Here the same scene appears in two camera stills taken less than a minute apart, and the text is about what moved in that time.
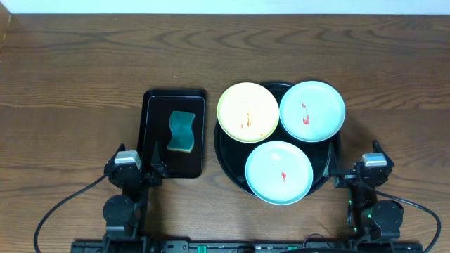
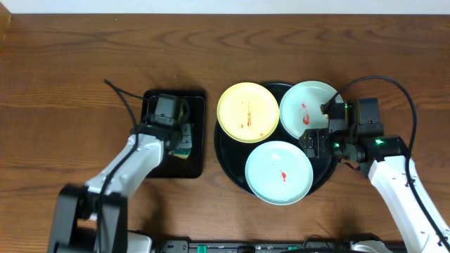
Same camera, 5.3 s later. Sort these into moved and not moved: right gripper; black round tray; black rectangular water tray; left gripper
Moved: right gripper; left gripper
Not moved: black rectangular water tray; black round tray
